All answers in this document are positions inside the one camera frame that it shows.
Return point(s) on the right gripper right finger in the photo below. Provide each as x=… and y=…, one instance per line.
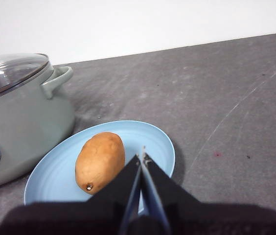
x=201, y=220

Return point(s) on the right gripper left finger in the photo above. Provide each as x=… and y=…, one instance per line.
x=91, y=218

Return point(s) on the brown potato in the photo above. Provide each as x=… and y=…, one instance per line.
x=98, y=161

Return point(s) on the glass lid with green knob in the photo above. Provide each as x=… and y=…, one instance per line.
x=13, y=71

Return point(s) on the blue round plate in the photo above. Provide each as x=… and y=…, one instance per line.
x=54, y=176

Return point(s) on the pale green electric steamer pot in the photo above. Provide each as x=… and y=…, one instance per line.
x=25, y=127

